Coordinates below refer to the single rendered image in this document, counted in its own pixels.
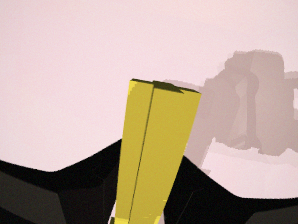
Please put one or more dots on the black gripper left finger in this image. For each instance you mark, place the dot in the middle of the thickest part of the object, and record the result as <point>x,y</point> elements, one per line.
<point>84,193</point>

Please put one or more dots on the yellow square bar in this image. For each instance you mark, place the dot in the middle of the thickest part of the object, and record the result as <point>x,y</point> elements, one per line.
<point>157,124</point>

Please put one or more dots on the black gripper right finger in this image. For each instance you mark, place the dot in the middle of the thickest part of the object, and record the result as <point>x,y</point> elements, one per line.
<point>197,199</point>

